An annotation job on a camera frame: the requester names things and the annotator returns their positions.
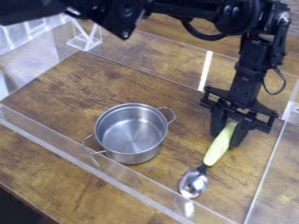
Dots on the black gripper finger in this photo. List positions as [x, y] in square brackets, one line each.
[218, 120]
[242, 129]

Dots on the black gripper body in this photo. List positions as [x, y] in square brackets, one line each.
[256, 111]

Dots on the green handled metal spoon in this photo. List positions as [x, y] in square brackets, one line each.
[196, 180]

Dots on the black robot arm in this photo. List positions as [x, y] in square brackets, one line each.
[260, 21]

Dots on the stainless steel pot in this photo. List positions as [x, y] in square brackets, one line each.
[130, 132]

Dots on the clear acrylic triangular stand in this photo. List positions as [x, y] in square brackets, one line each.
[87, 35]

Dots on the clear acrylic enclosure wall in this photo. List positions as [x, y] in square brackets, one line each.
[129, 181]

